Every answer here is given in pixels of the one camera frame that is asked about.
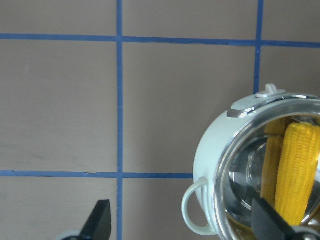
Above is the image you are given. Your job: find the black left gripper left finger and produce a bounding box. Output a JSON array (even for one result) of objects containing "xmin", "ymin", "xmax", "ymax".
[{"xmin": 77, "ymin": 199, "xmax": 112, "ymax": 240}]

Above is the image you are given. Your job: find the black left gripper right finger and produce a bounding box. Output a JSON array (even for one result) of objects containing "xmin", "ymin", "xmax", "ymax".
[{"xmin": 251, "ymin": 198, "xmax": 296, "ymax": 240}]

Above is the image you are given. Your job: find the yellow corn cob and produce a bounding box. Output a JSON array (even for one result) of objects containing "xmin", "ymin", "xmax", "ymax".
[{"xmin": 274, "ymin": 122, "xmax": 320, "ymax": 226}]

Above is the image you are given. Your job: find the pale green cooking pot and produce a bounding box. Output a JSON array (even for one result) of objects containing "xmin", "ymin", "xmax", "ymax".
[{"xmin": 181, "ymin": 84, "xmax": 320, "ymax": 240}]

